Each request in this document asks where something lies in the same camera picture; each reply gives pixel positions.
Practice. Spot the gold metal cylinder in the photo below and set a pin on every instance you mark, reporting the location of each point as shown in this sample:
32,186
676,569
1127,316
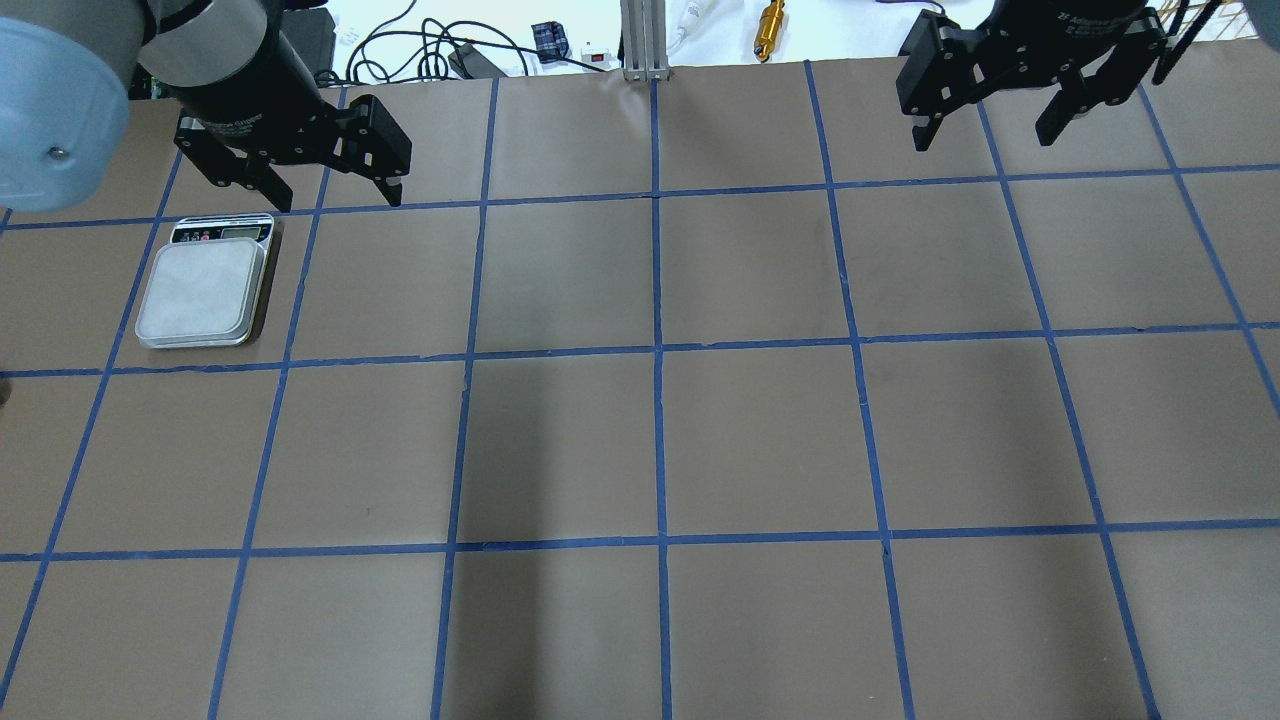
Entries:
768,31

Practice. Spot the small blue black box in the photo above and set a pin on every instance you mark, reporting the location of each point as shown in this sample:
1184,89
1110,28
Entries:
550,42

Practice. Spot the black power adapter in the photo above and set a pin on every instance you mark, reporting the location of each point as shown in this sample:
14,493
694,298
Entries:
469,63

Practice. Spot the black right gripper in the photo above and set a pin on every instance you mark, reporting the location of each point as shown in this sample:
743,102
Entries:
1058,32

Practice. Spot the silver digital kitchen scale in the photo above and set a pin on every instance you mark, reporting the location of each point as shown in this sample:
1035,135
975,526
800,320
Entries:
205,286

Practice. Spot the white switch with red button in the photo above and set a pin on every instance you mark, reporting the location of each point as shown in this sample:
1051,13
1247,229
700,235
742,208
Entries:
597,56

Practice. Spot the aluminium profile post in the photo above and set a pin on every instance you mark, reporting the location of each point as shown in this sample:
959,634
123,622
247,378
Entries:
644,55

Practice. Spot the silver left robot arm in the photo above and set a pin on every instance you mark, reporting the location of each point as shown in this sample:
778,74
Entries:
67,70

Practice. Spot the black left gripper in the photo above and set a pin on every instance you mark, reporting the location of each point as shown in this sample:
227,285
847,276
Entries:
243,78

